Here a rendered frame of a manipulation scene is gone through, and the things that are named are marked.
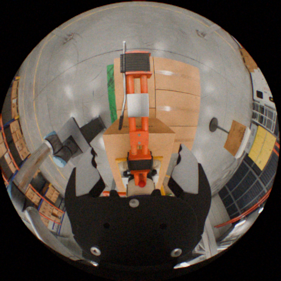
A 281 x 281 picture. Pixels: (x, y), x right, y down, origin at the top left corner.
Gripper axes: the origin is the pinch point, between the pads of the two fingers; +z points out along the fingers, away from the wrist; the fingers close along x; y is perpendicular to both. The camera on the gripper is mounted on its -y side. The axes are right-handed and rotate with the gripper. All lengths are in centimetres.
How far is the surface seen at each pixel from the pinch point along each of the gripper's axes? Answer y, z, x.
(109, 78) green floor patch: -51, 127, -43
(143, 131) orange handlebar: 3.3, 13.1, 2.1
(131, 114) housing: -2.1, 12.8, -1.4
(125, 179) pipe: 39.3, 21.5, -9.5
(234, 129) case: 14, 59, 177
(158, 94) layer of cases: -13, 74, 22
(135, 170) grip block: 20.1, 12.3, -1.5
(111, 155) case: 23.0, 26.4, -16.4
